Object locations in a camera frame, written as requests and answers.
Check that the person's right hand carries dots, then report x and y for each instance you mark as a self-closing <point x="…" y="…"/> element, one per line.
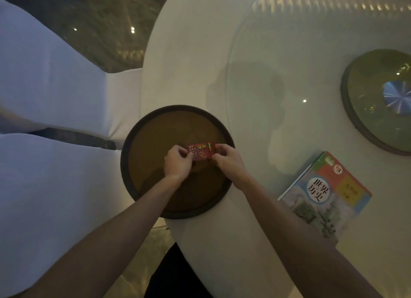
<point x="230" y="169"/>

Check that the person's left hand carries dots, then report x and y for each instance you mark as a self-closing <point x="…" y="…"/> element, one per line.
<point x="176" y="166"/>

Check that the person's right thumb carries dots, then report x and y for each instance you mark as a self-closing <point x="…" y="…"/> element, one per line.
<point x="215" y="157"/>

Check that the person's left thumb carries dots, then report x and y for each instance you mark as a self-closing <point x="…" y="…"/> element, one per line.
<point x="189" y="158"/>

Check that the small red card packet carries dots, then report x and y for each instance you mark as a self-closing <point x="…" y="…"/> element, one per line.
<point x="201" y="151"/>

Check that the person's left forearm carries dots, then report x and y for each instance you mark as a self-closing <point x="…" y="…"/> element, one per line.
<point x="106" y="236"/>

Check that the person's right forearm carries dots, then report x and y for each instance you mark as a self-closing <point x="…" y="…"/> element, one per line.
<point x="298" y="240"/>

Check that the round dark brown tray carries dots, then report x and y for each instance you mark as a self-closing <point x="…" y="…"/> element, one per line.
<point x="151" y="140"/>

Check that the colourful textbook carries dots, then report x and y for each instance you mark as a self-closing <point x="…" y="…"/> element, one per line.
<point x="324" y="195"/>

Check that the person's dark trousers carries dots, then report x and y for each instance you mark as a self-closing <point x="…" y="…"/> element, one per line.
<point x="179" y="275"/>

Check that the round glass turntable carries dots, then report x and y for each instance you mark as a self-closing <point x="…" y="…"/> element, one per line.
<point x="289" y="50"/>

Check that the white covered chair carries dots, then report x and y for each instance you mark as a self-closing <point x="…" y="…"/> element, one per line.
<point x="48" y="79"/>
<point x="48" y="204"/>

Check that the round dark turntable base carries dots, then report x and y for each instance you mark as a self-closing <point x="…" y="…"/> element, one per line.
<point x="362" y="95"/>

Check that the silver metal turntable hub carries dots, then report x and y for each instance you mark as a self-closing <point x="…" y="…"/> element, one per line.
<point x="398" y="98"/>

